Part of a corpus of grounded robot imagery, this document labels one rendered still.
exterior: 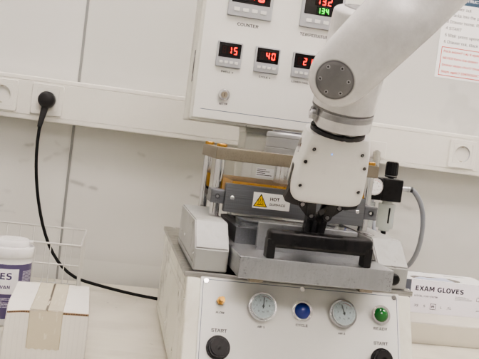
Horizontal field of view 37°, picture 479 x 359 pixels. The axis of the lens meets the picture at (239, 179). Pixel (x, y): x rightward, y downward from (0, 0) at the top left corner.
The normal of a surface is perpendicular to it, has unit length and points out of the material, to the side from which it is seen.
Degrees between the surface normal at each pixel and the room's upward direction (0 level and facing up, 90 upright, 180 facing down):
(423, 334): 90
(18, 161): 90
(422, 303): 93
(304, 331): 65
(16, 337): 89
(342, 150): 106
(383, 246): 41
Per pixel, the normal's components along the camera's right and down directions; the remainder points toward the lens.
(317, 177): 0.11, 0.40
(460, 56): 0.15, 0.07
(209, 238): 0.21, -0.70
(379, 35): -0.14, 0.16
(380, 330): 0.21, -0.35
